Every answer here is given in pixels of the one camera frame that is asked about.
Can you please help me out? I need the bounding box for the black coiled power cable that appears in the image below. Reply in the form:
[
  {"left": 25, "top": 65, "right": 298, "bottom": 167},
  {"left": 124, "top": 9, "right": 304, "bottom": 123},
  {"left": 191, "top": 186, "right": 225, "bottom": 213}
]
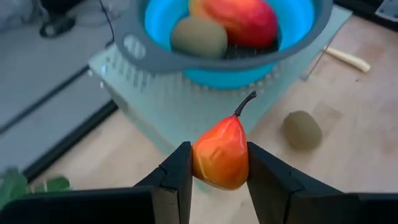
[{"left": 39, "top": 0, "right": 116, "bottom": 47}]

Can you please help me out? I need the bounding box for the brown kiwi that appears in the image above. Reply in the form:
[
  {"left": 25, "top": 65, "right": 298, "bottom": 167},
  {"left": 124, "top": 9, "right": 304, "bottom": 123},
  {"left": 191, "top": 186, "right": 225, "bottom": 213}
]
[{"left": 282, "top": 110, "right": 323, "bottom": 151}]

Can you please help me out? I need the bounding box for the red orange mango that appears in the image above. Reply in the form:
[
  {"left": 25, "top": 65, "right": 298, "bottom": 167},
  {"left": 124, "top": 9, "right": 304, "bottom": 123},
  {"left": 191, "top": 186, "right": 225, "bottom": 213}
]
[{"left": 188, "top": 0, "right": 279, "bottom": 49}]

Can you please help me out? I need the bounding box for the pale potato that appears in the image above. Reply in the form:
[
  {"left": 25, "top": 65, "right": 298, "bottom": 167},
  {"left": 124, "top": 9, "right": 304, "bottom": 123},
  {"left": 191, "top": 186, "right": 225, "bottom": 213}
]
[{"left": 170, "top": 16, "right": 229, "bottom": 59}]

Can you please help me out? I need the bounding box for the small orange pear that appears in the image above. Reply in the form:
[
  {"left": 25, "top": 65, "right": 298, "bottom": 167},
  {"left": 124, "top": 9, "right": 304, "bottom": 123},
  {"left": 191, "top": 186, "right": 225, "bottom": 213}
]
[{"left": 191, "top": 90, "right": 258, "bottom": 191}]

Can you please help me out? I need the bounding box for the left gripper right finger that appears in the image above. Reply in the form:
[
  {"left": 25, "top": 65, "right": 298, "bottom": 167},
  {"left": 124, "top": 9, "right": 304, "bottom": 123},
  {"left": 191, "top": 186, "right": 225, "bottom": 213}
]
[{"left": 247, "top": 142, "right": 352, "bottom": 224}]

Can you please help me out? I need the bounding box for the pale green perforated metal stand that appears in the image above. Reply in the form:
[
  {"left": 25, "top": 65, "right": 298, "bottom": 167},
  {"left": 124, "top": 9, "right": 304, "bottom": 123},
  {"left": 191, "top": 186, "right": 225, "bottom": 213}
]
[{"left": 88, "top": 4, "right": 354, "bottom": 156}]

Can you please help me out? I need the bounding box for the green plant in white pot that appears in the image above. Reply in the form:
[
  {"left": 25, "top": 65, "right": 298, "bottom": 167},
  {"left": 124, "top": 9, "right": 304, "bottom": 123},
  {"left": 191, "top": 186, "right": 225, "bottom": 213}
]
[{"left": 0, "top": 166, "right": 72, "bottom": 209}]

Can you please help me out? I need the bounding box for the knife with wooden handle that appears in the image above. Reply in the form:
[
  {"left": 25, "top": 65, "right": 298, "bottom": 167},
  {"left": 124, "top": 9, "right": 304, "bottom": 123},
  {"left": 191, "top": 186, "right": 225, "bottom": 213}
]
[{"left": 300, "top": 37, "right": 372, "bottom": 82}]

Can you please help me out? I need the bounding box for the blue grey collapsible colander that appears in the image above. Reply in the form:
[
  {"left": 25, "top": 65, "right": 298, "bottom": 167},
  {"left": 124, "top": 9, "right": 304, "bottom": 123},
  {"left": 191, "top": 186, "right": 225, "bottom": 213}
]
[{"left": 113, "top": 0, "right": 334, "bottom": 91}]

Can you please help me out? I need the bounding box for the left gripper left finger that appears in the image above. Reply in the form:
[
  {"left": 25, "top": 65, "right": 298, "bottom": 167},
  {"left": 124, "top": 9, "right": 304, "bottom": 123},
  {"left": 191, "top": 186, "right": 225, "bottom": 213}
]
[{"left": 133, "top": 141, "right": 193, "bottom": 224}]

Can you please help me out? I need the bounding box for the black aluminium table frame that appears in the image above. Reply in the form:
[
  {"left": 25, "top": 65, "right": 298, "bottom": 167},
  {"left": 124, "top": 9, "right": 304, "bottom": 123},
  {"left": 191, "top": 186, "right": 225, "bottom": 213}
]
[{"left": 21, "top": 0, "right": 398, "bottom": 183}]

